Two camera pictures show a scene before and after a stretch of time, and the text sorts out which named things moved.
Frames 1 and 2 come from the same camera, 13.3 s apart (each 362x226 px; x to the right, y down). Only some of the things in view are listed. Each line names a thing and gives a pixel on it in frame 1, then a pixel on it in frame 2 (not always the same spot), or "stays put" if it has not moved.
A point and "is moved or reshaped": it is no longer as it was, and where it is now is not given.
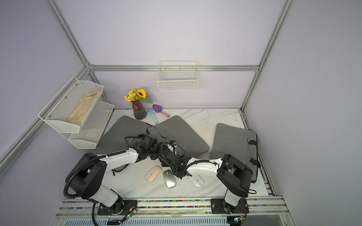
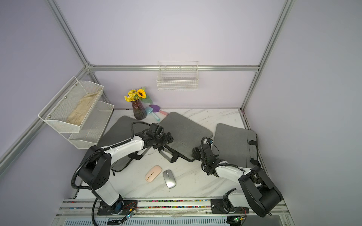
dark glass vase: [140, 112] stays put
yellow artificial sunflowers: [140, 93] stays put
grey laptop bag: [114, 140] stays put
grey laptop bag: [175, 129] is moved or reshaped
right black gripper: [165, 164] -> [196, 153]
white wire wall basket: [178, 76] stays put
